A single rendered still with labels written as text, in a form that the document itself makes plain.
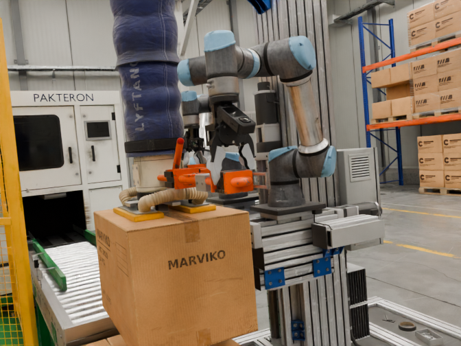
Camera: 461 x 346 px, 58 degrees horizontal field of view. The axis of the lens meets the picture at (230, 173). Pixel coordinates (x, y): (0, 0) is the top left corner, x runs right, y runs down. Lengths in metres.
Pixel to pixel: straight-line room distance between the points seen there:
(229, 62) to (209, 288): 0.71
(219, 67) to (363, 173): 1.20
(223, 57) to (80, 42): 10.25
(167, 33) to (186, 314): 0.93
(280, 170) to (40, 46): 9.79
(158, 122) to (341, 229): 0.78
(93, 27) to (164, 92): 9.91
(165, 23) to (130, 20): 0.12
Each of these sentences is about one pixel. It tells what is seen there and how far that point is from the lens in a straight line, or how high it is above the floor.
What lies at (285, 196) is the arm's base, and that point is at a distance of 1.64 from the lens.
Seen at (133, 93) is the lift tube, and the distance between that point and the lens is 1.50.
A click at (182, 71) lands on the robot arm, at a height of 1.50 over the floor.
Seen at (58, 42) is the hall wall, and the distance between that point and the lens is 11.15.
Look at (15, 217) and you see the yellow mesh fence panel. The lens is 2.60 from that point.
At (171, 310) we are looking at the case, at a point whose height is 0.81.
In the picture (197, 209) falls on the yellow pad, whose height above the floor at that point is 1.09.
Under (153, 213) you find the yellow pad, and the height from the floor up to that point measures 1.09.
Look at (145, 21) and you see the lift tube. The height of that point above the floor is 1.73.
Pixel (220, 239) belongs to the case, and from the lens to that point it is 1.34.
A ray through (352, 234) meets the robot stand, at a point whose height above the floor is 0.92.
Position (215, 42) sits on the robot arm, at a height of 1.53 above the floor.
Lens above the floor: 1.28
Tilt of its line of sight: 3 degrees down
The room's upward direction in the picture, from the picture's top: 5 degrees counter-clockwise
